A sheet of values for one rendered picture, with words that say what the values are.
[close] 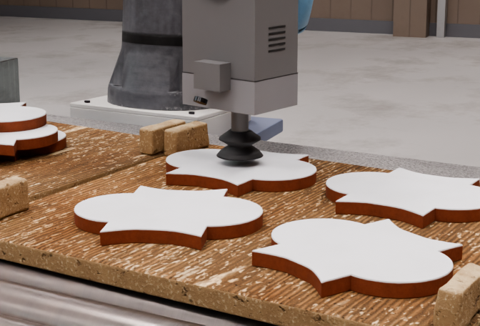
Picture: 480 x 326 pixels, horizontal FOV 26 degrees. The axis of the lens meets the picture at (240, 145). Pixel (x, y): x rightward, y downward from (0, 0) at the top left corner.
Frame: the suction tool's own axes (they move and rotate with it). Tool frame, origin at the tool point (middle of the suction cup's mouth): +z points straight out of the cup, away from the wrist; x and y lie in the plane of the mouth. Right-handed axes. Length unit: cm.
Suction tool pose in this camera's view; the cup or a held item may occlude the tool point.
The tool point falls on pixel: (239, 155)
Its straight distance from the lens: 95.8
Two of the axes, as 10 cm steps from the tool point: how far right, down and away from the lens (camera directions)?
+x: 6.3, -1.8, 7.5
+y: 7.7, 1.4, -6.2
